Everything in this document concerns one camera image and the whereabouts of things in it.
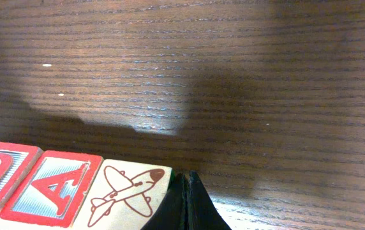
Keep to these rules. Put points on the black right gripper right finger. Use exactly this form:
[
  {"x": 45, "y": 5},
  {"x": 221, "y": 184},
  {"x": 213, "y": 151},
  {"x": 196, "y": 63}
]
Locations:
[{"x": 201, "y": 212}]

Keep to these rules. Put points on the wooden block with drawing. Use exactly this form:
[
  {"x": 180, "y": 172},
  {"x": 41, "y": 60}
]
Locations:
[{"x": 124, "y": 195}]

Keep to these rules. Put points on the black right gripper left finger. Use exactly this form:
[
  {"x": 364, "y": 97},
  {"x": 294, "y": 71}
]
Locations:
[{"x": 171, "y": 214}]

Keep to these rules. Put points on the wooden block drawing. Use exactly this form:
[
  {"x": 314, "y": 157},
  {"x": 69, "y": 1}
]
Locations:
[{"x": 54, "y": 190}]

